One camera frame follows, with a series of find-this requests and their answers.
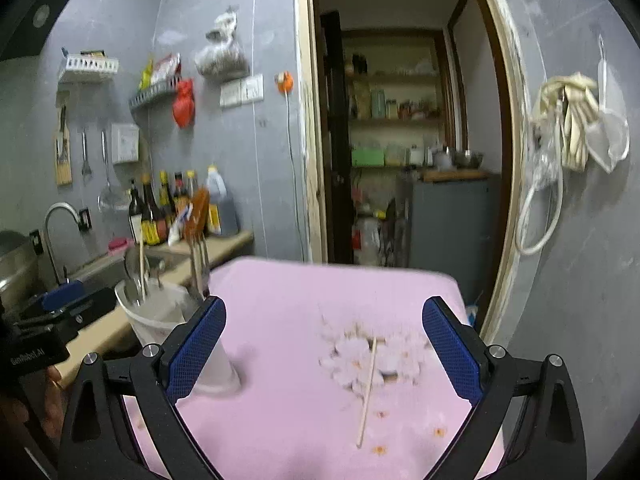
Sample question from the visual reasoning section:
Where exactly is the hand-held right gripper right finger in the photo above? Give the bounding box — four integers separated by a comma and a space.
421, 296, 588, 480

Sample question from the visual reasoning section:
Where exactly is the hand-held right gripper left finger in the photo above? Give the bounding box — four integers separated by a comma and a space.
57, 296, 227, 480

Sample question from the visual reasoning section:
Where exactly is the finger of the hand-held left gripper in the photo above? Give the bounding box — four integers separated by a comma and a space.
47, 286, 119, 343
20, 280, 86, 318

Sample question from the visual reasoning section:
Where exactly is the large metal spoon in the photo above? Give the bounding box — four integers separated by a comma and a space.
123, 247, 146, 308

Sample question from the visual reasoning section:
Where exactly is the white plastic cup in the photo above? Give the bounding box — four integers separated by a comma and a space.
114, 280, 242, 397

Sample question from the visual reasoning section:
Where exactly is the wooden chopstick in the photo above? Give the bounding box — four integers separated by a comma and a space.
356, 336, 378, 449
138, 240, 150, 304

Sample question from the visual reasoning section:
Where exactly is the metal fork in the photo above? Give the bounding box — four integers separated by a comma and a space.
187, 237, 212, 302

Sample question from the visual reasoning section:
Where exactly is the person's left hand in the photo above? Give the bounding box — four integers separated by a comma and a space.
0, 366, 65, 456

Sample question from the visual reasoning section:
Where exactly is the steel sink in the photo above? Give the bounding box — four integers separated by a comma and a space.
64, 250, 187, 302

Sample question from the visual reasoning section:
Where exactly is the steel pot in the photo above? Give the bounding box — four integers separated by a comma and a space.
0, 230, 42, 307

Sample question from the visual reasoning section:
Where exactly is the steel faucet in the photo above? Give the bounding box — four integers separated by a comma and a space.
42, 201, 84, 286

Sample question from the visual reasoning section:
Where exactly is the dark bottle with black cap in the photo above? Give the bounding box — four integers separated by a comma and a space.
128, 180, 146, 242

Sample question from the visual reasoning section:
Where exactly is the soy sauce bottle yellow label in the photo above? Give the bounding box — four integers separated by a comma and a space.
141, 175, 169, 246

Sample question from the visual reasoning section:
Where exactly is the pink flower-print tablecloth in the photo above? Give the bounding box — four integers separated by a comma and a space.
120, 255, 507, 480

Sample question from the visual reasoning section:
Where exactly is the hanging metal strainer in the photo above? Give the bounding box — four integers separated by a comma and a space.
97, 130, 131, 212

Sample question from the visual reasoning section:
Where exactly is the white squeeze tube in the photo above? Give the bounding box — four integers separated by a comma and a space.
167, 205, 189, 247

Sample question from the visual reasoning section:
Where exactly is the grey cabinet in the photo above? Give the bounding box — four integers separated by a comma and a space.
397, 172, 502, 292

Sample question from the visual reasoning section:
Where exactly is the dark bottle with yellow cap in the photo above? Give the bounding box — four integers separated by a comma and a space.
159, 170, 176, 226

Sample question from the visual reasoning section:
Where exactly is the wooden knife holder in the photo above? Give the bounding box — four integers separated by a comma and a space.
53, 105, 74, 187

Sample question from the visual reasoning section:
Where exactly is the hanging metal peeler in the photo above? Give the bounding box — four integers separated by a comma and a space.
79, 130, 94, 184

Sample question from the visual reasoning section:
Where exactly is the orange seasoning packet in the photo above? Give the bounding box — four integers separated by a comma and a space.
182, 187, 211, 242

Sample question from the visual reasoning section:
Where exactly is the plastic jug with red label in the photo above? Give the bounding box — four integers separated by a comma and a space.
352, 212, 384, 266

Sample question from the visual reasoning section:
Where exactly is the dark bottle with red cap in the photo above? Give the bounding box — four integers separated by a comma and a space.
173, 172, 190, 211

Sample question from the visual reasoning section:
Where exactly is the clear oil jug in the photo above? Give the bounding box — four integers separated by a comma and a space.
204, 165, 240, 237

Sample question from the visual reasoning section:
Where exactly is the metal bowl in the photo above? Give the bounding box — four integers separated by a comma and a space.
452, 150, 485, 170

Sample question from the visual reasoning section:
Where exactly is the clear plastic bag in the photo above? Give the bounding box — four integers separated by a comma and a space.
527, 130, 564, 194

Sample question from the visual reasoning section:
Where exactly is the green box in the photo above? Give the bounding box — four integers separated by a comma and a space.
351, 147, 386, 167

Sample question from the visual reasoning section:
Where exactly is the red plastic bag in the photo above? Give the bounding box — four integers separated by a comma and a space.
172, 79, 196, 129

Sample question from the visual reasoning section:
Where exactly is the wooden pantry shelf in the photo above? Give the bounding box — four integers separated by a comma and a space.
342, 30, 452, 172

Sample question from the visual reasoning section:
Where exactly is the white and red packet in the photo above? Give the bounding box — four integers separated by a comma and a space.
150, 52, 182, 86

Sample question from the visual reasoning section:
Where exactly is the black range hood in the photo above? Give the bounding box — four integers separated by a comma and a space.
0, 0, 89, 62

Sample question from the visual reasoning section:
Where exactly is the hanging bag of garlic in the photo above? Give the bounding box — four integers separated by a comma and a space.
193, 5, 250, 81

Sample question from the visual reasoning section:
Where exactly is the white hose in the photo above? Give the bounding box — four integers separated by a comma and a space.
514, 125, 565, 257

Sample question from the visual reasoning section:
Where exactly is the white wall box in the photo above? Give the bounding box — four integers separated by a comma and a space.
110, 122, 141, 165

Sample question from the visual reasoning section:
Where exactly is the white wall cable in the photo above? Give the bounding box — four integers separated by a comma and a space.
284, 92, 307, 262

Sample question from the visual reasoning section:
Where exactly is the grey wall rack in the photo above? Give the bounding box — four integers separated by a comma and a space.
128, 72, 184, 112

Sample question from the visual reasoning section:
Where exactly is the white wall rack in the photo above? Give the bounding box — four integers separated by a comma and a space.
57, 50, 121, 84

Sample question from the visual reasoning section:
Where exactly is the wooden door frame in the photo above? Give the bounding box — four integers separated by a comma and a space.
295, 0, 532, 347

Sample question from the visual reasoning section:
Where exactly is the white switch panel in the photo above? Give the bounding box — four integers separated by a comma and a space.
220, 74, 265, 109

